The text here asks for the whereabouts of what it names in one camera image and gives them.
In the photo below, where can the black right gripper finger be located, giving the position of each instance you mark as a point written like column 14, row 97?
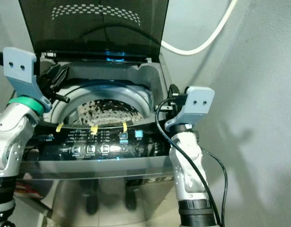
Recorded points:
column 173, row 91

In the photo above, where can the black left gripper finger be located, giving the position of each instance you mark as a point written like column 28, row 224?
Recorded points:
column 62, row 75
column 62, row 98

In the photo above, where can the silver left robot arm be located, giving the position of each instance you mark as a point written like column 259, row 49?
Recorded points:
column 9, row 142

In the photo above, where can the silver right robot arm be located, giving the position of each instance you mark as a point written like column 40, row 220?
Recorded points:
column 188, row 165

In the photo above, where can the grey top-load washing machine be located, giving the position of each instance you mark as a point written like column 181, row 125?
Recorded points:
column 93, row 168

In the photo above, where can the yellow tape strip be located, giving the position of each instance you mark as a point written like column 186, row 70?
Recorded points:
column 93, row 129
column 124, row 126
column 59, row 126

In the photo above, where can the perforated steel washer drum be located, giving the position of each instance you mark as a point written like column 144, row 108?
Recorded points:
column 102, row 112

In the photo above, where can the dark tinted washer lid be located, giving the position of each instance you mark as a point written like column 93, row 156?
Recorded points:
column 93, row 40

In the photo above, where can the black washer control panel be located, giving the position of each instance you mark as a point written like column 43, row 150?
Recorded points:
column 98, row 144

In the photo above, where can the red and white package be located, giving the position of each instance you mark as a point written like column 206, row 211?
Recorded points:
column 30, row 189

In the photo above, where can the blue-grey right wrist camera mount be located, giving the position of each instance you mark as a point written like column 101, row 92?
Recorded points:
column 197, row 104

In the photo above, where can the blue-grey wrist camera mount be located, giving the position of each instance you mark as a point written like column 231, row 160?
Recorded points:
column 197, row 104
column 20, row 66

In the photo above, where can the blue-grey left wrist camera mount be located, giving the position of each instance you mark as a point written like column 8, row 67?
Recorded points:
column 20, row 66

